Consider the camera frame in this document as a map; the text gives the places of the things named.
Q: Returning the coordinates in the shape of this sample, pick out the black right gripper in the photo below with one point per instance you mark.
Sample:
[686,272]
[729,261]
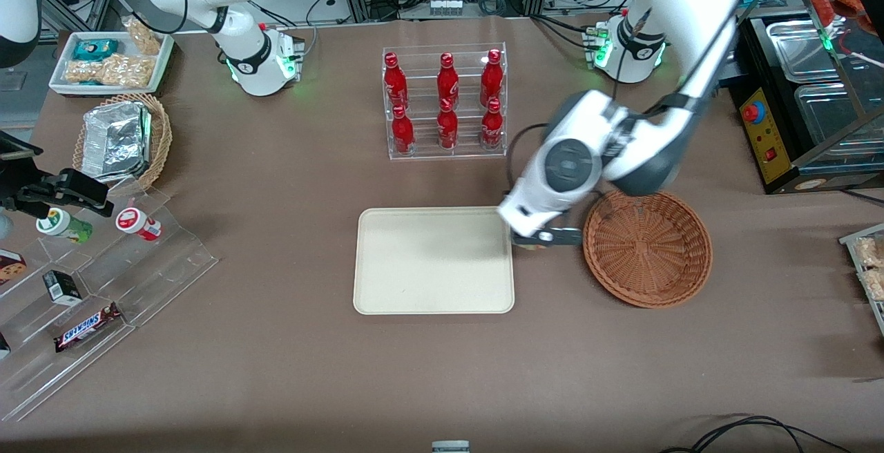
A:
[33,193]

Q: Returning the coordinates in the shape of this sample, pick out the triangle sandwich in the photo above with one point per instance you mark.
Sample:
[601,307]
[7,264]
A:
[530,248]

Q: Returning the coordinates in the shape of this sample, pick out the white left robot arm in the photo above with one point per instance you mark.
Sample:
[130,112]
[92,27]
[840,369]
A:
[690,11]

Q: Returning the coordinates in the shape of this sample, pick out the light tan wicker basket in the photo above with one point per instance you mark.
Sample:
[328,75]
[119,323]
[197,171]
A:
[160,139]

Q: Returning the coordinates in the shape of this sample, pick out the cream plastic serving tray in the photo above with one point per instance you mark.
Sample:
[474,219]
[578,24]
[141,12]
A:
[434,259]

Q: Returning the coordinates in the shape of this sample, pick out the brown round wicker basket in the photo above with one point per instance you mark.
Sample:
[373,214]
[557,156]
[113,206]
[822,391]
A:
[649,253]

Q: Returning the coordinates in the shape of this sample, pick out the white rectangular snack tray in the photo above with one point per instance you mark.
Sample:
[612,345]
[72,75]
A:
[160,66]

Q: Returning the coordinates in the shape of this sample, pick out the green yogurt cup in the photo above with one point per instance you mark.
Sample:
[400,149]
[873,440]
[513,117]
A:
[63,225]

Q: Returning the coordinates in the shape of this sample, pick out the silver foil container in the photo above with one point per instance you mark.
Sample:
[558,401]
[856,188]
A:
[114,142]

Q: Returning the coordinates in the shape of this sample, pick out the red lid yogurt cup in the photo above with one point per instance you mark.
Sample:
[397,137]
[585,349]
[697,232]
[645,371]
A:
[137,222]

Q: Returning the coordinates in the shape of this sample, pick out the small black carton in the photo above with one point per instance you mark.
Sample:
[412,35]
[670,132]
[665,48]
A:
[62,288]

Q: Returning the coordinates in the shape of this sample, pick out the brown cookie box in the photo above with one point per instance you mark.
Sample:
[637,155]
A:
[10,266]

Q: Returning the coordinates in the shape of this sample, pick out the clear acrylic stepped shelf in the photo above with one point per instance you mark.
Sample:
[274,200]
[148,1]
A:
[162,273]

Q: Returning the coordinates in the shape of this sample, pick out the red cola bottle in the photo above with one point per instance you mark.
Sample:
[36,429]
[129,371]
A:
[402,134]
[396,83]
[492,128]
[447,80]
[447,130]
[491,79]

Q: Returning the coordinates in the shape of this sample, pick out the large clear peanut snack bag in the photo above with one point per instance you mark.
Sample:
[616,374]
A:
[114,72]

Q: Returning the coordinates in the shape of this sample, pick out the clear acrylic bottle rack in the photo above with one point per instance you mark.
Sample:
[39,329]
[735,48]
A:
[421,152]

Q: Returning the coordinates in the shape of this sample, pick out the Snickers chocolate bar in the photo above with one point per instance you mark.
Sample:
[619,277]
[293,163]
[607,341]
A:
[86,327]

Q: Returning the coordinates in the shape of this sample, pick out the teal snack packet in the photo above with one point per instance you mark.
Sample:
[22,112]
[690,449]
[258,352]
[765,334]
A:
[95,48]

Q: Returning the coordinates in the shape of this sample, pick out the small clear peanut snack bag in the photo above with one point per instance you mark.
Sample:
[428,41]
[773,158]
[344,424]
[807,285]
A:
[143,37]

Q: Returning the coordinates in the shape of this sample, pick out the grey box at table edge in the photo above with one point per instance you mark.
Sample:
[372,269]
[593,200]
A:
[450,447]

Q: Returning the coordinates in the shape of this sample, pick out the red emergency stop button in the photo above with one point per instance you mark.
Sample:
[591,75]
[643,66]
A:
[751,112]

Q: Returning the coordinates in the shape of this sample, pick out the black machine with yellow panel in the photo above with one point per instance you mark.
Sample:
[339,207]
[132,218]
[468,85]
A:
[770,146]

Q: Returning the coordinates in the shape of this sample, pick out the steel food pan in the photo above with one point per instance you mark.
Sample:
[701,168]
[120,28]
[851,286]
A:
[804,49]

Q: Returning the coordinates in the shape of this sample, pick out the clear bag of snacks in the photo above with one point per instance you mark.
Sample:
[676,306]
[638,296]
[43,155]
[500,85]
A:
[876,284]
[870,253]

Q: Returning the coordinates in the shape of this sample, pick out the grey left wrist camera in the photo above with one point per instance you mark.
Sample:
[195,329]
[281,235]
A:
[563,237]

